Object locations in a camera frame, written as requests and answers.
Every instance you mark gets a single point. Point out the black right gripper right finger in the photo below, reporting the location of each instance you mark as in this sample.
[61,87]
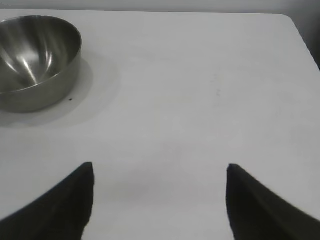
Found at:
[260,215]

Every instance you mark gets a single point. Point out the stainless steel mixing bowl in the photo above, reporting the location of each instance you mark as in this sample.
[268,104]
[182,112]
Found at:
[37,55]

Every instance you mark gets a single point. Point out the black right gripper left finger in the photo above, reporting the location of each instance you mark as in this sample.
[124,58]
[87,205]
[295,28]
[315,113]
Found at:
[57,212]

